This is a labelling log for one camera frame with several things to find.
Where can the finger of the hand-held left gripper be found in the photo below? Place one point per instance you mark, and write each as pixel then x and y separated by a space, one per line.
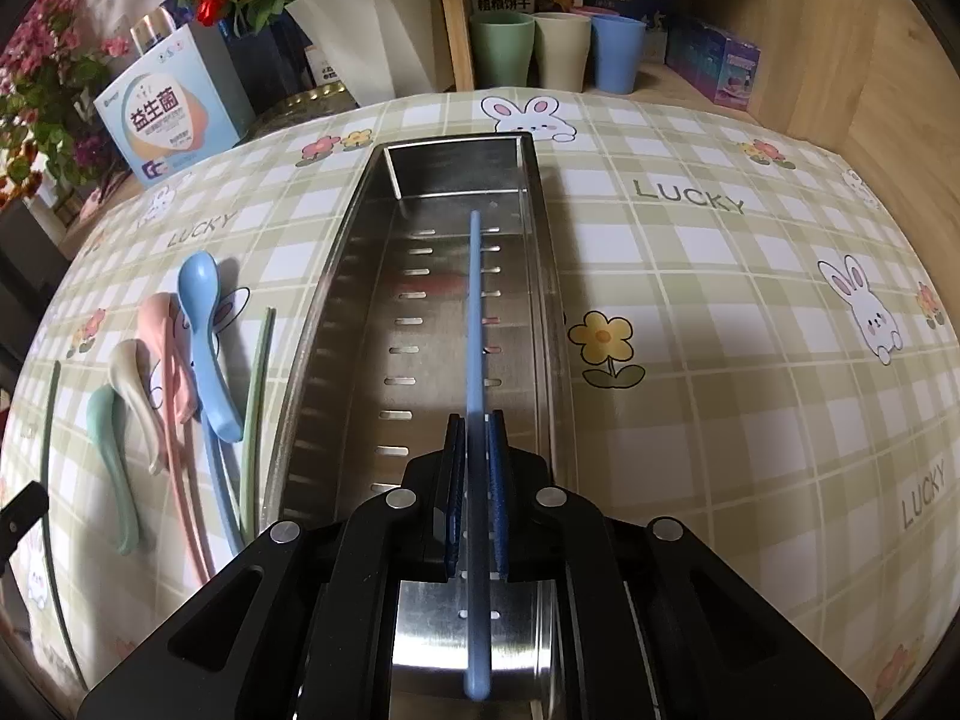
pixel 22 514

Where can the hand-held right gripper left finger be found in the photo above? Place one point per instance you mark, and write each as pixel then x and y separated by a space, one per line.
pixel 454 499

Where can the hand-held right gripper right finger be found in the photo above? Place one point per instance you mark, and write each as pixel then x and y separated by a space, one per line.
pixel 499 499

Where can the green spoon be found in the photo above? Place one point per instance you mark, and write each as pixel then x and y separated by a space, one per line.
pixel 102 420

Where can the stainless steel utensil tray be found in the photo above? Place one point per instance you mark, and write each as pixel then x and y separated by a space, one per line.
pixel 420 360

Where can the cream spoon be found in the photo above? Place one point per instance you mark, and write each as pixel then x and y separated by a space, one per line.
pixel 127 376

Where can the blue chopstick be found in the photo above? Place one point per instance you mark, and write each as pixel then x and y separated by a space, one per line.
pixel 475 315
pixel 222 487

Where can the pink spoon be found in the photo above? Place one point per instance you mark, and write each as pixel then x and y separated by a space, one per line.
pixel 157 322

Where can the green chopstick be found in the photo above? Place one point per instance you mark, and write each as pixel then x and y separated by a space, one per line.
pixel 49 450
pixel 259 390

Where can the pink chopstick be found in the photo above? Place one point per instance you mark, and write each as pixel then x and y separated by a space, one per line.
pixel 196 495
pixel 182 480

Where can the checked rabbit print tablecloth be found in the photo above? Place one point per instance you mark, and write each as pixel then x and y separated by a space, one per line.
pixel 712 352

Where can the blue spoon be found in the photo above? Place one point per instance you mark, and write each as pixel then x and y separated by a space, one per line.
pixel 196 300

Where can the gold tin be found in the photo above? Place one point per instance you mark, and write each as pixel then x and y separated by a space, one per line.
pixel 307 109

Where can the light blue labelled box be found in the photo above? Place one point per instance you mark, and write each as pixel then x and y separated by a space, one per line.
pixel 165 120

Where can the pink flower plant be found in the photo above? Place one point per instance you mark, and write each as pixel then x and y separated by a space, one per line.
pixel 45 90

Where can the green cup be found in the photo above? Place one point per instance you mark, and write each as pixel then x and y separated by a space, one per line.
pixel 501 52

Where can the beige cup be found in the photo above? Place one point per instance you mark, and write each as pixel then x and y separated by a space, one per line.
pixel 562 52

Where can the blue cup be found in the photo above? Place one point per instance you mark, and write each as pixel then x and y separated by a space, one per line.
pixel 619 56

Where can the white flower pot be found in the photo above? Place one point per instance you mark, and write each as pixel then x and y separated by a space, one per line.
pixel 375 37

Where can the dark navy box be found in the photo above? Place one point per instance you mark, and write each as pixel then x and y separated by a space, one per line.
pixel 266 64

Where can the purple box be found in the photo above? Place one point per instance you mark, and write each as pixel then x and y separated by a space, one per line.
pixel 712 64

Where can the wooden shelf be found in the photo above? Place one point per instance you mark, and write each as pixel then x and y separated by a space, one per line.
pixel 862 75

